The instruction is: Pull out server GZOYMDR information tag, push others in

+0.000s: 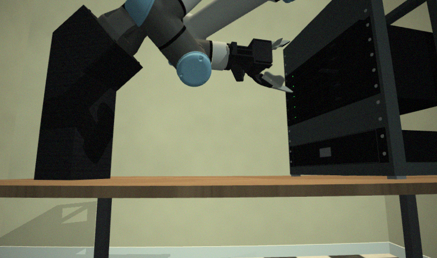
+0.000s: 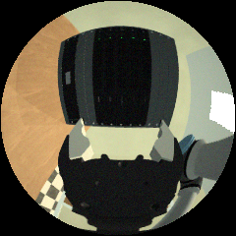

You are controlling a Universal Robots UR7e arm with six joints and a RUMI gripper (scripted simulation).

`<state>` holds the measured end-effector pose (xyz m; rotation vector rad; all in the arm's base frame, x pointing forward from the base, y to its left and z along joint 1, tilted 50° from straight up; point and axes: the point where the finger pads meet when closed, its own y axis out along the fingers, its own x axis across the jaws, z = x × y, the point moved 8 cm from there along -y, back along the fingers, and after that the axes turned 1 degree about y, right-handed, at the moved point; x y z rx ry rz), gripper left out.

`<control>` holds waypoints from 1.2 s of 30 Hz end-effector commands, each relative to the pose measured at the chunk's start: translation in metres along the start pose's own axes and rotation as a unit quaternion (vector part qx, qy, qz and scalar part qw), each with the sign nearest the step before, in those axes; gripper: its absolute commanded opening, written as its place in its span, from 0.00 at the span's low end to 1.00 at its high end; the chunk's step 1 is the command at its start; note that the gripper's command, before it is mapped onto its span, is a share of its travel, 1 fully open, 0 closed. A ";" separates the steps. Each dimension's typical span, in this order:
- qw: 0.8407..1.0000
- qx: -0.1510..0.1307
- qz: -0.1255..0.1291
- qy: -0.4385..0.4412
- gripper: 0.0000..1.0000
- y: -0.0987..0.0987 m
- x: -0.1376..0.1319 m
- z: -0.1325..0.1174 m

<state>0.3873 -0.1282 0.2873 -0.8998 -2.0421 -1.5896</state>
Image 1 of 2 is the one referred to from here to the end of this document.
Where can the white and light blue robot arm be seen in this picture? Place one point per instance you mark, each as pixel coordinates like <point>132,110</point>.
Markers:
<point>179,35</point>

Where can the dark grey server rack frame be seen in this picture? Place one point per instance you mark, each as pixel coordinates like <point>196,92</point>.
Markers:
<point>352,77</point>

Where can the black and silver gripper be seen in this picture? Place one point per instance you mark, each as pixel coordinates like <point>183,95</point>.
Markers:
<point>249,58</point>

